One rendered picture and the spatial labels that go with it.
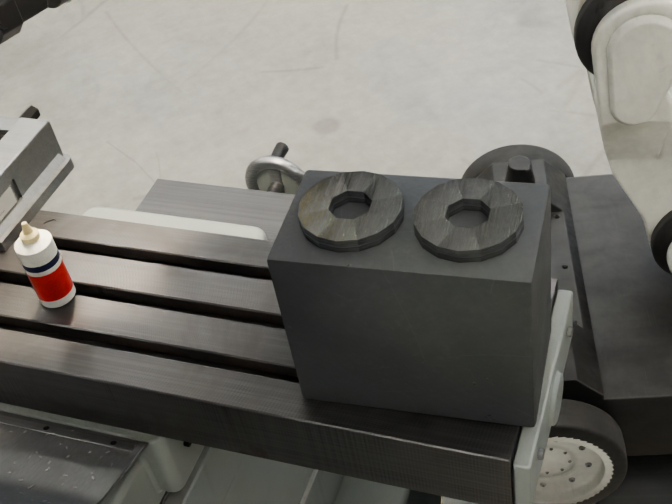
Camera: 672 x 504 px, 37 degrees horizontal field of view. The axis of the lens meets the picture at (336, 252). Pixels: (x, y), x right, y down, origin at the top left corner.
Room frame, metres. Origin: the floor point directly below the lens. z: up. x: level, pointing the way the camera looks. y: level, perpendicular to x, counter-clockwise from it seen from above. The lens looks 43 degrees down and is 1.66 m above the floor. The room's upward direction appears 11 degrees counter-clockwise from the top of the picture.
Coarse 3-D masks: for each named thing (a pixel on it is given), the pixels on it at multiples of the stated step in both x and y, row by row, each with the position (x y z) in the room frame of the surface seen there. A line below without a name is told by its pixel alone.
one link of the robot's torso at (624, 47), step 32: (640, 0) 0.93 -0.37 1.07; (608, 32) 0.93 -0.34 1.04; (640, 32) 0.91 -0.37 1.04; (608, 64) 0.92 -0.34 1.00; (640, 64) 0.91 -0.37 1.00; (608, 96) 0.93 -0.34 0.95; (640, 96) 0.91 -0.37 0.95; (608, 128) 0.93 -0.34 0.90; (640, 128) 0.93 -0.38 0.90; (608, 160) 0.97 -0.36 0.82; (640, 160) 0.96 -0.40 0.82; (640, 192) 0.96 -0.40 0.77
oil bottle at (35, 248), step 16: (32, 240) 0.83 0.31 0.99; (48, 240) 0.83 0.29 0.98; (32, 256) 0.82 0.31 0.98; (48, 256) 0.82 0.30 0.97; (32, 272) 0.82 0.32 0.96; (48, 272) 0.82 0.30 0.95; (64, 272) 0.83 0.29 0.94; (48, 288) 0.82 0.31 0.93; (64, 288) 0.82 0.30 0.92; (48, 304) 0.82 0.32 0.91; (64, 304) 0.82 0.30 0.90
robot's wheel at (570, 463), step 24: (576, 408) 0.78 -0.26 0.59; (552, 432) 0.75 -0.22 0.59; (576, 432) 0.75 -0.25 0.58; (600, 432) 0.75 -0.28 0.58; (552, 456) 0.77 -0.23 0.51; (576, 456) 0.76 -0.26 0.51; (600, 456) 0.74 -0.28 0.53; (624, 456) 0.74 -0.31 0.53; (552, 480) 0.77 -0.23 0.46; (576, 480) 0.76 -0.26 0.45; (600, 480) 0.74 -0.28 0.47
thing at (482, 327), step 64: (320, 192) 0.68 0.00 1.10; (384, 192) 0.66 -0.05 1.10; (448, 192) 0.65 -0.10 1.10; (512, 192) 0.63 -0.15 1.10; (320, 256) 0.61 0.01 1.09; (384, 256) 0.60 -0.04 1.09; (448, 256) 0.58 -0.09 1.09; (512, 256) 0.57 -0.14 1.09; (320, 320) 0.61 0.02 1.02; (384, 320) 0.59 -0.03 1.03; (448, 320) 0.56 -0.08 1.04; (512, 320) 0.54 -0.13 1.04; (320, 384) 0.61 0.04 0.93; (384, 384) 0.59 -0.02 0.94; (448, 384) 0.57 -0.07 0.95; (512, 384) 0.54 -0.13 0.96
